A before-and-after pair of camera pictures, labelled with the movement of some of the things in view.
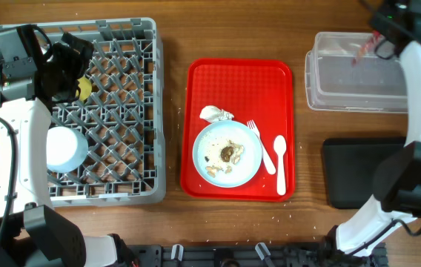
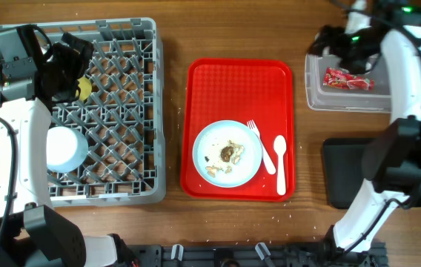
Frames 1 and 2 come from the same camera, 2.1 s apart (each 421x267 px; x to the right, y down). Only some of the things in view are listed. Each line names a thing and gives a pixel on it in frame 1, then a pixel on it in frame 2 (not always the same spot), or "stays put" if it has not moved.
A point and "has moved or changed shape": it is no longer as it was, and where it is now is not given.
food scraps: (231, 153) stays put
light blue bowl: (66, 149) stays put
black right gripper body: (384, 18) -> (361, 49)
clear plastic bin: (374, 84) stays put
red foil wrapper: (368, 47) has moved or changed shape
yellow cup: (86, 87) stays put
